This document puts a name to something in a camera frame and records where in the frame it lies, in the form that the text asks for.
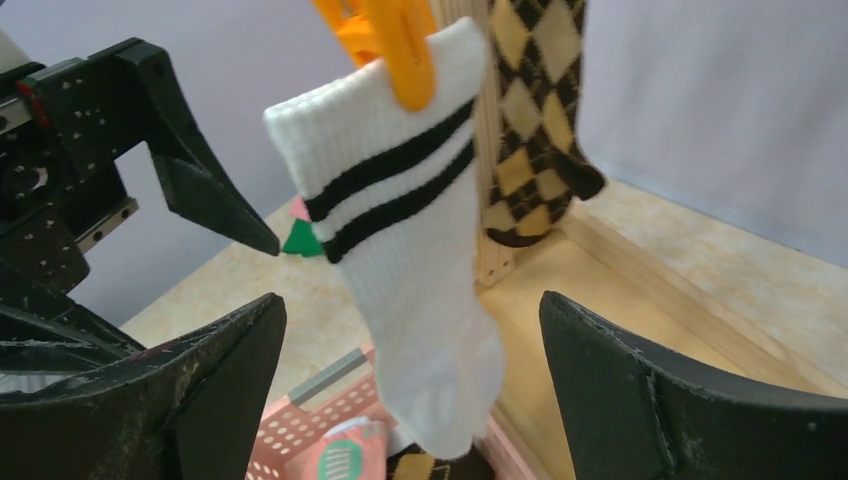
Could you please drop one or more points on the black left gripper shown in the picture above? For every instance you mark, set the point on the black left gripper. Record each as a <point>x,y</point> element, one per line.
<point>64,128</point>

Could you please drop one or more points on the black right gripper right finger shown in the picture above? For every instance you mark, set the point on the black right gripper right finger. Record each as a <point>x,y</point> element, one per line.
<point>634,409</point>

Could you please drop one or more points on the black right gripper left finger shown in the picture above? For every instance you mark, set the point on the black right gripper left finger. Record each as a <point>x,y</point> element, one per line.
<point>186,409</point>

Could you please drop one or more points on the pink plastic basket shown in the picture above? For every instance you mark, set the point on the pink plastic basket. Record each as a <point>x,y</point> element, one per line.
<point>287,430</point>

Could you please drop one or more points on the white black striped sock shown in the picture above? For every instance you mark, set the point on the white black striped sock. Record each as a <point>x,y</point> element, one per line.
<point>392,197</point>

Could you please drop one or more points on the pink teal sock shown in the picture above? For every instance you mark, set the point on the pink teal sock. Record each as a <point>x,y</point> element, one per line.
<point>353,450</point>

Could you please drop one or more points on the wooden hanger rack stand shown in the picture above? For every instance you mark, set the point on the wooden hanger rack stand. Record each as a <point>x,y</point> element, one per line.
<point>728,299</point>

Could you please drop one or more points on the green folded cloth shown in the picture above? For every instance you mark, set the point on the green folded cloth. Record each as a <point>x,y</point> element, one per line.
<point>301,241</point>

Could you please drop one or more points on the pink folded cloth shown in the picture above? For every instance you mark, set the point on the pink folded cloth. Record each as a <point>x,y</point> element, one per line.
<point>298,210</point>

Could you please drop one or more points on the orange clothes peg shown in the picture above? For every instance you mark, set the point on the orange clothes peg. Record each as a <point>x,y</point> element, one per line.
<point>393,31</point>

